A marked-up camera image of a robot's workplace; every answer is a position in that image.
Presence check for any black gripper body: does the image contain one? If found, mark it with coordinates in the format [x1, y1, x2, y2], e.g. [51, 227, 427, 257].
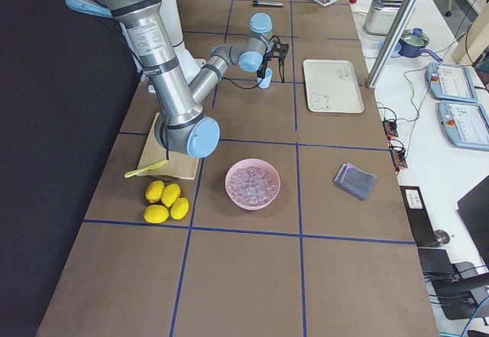
[257, 35, 289, 78]

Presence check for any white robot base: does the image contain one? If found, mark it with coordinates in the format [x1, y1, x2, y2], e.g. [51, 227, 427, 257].
[159, 0, 206, 84]

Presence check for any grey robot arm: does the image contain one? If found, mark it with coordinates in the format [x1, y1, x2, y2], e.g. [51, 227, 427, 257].
[65, 0, 289, 158]

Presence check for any light blue cup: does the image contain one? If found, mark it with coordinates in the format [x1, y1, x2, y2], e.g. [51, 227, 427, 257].
[257, 67, 273, 89]

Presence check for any pile of clear ice cubes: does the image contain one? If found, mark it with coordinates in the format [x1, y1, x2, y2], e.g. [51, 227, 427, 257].
[226, 167, 278, 207]

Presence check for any black marker pen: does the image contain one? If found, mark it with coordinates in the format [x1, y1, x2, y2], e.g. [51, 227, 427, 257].
[252, 0, 284, 8]

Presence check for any cream bear tray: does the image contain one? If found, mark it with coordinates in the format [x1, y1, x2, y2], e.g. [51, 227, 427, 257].
[303, 59, 364, 114]

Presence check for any white toaster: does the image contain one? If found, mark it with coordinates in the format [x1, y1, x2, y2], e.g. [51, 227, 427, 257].
[364, 0, 403, 35]

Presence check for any pink bowl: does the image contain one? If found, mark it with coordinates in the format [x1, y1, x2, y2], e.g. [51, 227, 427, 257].
[225, 158, 280, 210]

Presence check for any blue saucepan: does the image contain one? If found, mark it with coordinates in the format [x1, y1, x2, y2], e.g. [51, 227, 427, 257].
[399, 28, 442, 63]

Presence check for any wooden cutting board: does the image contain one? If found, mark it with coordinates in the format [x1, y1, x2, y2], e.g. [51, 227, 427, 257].
[138, 113, 199, 180]

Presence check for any grey folded cloth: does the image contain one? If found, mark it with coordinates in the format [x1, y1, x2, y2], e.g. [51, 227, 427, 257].
[333, 163, 377, 200]

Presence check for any black power strip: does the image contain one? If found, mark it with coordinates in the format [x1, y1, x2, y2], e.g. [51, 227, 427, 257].
[382, 119, 408, 173]

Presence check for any yellow green knife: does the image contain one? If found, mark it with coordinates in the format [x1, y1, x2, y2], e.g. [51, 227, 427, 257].
[124, 160, 168, 178]

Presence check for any teach pendant upper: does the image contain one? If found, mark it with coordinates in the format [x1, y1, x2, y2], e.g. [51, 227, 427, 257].
[426, 62, 478, 103]

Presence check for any teach pendant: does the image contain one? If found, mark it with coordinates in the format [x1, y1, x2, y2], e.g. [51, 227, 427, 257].
[438, 100, 488, 151]
[426, 62, 478, 103]

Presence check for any yellow lemon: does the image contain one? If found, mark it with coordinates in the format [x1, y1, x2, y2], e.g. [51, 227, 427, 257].
[144, 204, 170, 224]
[145, 180, 165, 203]
[170, 197, 190, 220]
[160, 183, 181, 207]

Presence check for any teach pendant lower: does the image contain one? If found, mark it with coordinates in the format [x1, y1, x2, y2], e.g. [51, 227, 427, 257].
[438, 100, 488, 151]

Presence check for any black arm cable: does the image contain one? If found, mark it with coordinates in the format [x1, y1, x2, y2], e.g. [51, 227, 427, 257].
[212, 38, 287, 109]

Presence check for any aluminium frame post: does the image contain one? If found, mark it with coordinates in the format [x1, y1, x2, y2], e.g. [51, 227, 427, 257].
[366, 0, 418, 89]

